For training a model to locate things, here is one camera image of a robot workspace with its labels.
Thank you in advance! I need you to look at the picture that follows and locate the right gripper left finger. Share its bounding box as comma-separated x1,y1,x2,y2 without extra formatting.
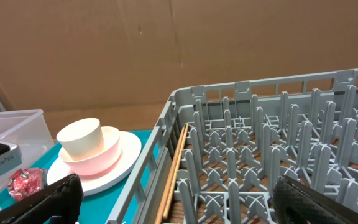
0,174,84,224

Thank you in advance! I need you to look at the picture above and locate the grey dishwasher rack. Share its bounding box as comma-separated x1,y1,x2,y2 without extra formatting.
107,68,358,223

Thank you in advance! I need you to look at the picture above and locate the red snack wrapper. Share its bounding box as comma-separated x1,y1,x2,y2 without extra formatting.
7,167,47,201

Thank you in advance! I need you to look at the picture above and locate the clear plastic bin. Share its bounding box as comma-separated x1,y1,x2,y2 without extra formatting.
0,109,54,191

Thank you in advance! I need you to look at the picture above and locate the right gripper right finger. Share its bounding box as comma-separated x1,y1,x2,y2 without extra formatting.
273,175,358,224

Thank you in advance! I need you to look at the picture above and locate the white pink plate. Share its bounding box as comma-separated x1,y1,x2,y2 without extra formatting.
47,131,142,196

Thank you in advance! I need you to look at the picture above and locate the wooden chopstick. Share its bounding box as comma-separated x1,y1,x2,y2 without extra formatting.
160,123,189,219
154,123,188,224

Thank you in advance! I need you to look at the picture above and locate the cream cup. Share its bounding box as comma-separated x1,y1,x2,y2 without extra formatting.
57,118,104,161

